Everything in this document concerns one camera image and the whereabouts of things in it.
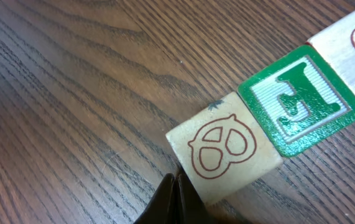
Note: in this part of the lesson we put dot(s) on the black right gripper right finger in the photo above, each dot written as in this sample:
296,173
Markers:
190,208

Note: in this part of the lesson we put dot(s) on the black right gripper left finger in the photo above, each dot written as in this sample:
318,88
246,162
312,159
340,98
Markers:
161,208

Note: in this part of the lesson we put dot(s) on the plain E pretzel block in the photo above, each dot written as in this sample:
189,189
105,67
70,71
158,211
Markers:
223,148

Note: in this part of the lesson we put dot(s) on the green letter F block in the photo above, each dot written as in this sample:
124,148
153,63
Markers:
299,101

